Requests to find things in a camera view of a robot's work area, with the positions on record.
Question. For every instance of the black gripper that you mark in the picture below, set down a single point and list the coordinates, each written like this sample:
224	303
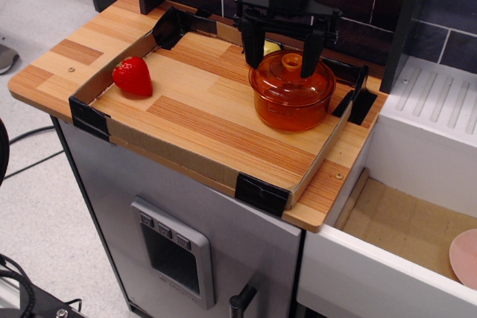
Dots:
302	19

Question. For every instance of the orange transparent pot lid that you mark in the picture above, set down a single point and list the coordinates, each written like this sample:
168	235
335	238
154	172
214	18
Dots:
278	79

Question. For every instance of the orange transparent pot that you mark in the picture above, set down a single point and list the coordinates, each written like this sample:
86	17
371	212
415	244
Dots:
293	108

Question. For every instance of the yellow toy potato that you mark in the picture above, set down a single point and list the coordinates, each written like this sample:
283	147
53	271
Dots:
270	47

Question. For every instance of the red toy strawberry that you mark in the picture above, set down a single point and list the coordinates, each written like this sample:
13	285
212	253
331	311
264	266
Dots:
131	75

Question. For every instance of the cardboard fence with black tape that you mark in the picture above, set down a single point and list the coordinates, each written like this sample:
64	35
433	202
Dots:
201	122

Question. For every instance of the grey toy kitchen cabinet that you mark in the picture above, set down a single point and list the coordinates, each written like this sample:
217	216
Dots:
177	247

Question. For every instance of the white toy sink unit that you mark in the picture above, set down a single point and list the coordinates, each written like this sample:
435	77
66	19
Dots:
384	251

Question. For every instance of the pink plate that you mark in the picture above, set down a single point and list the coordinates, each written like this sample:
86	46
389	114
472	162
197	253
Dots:
462	257

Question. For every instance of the black upright post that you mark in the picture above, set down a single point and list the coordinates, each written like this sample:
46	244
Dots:
399	52

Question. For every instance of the black cabinet door handle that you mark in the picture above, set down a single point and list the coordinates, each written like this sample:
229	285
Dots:
239	303

